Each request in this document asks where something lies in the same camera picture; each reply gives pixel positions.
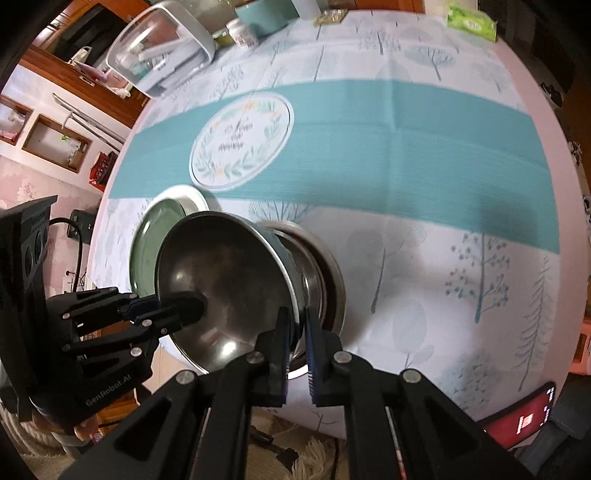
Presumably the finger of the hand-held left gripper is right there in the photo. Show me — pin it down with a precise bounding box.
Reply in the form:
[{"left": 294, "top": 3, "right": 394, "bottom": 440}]
[
  {"left": 60, "top": 286, "right": 139, "bottom": 324},
  {"left": 65, "top": 292, "right": 207, "bottom": 355}
]

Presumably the clear plastic container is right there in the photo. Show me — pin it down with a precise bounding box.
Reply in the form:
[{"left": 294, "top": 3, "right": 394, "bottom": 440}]
[{"left": 105, "top": 1, "right": 218, "bottom": 99}]

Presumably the translucent plastic bottle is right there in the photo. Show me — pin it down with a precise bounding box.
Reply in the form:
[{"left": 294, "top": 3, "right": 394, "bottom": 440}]
[{"left": 292, "top": 0, "right": 326, "bottom": 18}]

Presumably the green tissue packet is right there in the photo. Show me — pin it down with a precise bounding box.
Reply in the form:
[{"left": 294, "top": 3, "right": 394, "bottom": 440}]
[{"left": 446, "top": 4, "right": 498, "bottom": 41}]

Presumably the black power strip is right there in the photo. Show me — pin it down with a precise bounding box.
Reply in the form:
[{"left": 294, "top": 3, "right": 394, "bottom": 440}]
[{"left": 68, "top": 210, "right": 96, "bottom": 241}]

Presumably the large steel bowl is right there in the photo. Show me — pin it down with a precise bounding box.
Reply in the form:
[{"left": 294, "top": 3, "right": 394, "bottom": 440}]
[{"left": 154, "top": 211, "right": 303, "bottom": 376}]

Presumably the small steel bowl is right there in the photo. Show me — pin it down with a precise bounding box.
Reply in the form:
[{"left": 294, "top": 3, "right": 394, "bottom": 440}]
[{"left": 274, "top": 228, "right": 326, "bottom": 326}]

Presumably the tree print tablecloth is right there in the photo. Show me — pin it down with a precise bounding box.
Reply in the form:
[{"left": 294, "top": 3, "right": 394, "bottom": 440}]
[{"left": 90, "top": 7, "right": 585, "bottom": 444}]

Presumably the wooden cabinet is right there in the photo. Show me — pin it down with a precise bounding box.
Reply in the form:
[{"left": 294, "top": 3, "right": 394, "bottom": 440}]
[{"left": 21, "top": 0, "right": 155, "bottom": 139}]

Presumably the wooden wall niche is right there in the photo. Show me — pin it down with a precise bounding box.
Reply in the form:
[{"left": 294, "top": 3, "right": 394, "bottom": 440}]
[{"left": 22, "top": 113, "right": 93, "bottom": 174}]

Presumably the black cable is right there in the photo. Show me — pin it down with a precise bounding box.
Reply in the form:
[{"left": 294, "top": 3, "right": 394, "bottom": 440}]
[{"left": 46, "top": 217, "right": 93, "bottom": 296}]

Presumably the teal canister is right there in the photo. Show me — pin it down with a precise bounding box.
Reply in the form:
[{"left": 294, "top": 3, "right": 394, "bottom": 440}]
[{"left": 235, "top": 0, "right": 301, "bottom": 38}]

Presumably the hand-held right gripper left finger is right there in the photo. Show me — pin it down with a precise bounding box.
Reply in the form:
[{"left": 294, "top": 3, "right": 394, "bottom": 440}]
[{"left": 60, "top": 307, "right": 296, "bottom": 480}]

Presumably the plain white plate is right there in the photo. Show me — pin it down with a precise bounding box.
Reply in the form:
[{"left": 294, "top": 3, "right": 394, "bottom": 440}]
[{"left": 128, "top": 185, "right": 207, "bottom": 296}]

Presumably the red smartphone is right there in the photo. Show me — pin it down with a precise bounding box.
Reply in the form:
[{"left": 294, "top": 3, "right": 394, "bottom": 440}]
[{"left": 482, "top": 381, "right": 555, "bottom": 450}]

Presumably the pink steel bowl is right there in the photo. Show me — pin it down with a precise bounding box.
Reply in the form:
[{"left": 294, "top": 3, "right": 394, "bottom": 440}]
[{"left": 256, "top": 220, "right": 347, "bottom": 380}]

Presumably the red basket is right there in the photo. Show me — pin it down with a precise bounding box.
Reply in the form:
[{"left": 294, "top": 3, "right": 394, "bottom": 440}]
[{"left": 88, "top": 152, "right": 117, "bottom": 191}]

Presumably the fringed beige rug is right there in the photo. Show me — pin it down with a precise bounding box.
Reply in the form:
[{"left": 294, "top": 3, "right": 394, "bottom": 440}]
[{"left": 249, "top": 406, "right": 354, "bottom": 480}]

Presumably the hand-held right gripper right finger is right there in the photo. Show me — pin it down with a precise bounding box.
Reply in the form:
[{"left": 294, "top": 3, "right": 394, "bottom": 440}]
[{"left": 302, "top": 307, "right": 541, "bottom": 480}]

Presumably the white pill bottle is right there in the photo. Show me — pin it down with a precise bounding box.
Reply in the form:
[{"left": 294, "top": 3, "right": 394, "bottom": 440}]
[{"left": 228, "top": 18, "right": 260, "bottom": 48}]

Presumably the green plate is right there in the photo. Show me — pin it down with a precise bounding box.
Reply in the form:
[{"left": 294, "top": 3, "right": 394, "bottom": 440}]
[{"left": 129, "top": 198, "right": 188, "bottom": 301}]

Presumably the person's left forearm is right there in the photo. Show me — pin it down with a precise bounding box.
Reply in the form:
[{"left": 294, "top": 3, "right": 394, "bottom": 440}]
[{"left": 0, "top": 399, "right": 63, "bottom": 459}]

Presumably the round leaf print plate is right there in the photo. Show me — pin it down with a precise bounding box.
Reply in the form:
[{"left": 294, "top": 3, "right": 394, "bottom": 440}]
[{"left": 189, "top": 92, "right": 295, "bottom": 191}]

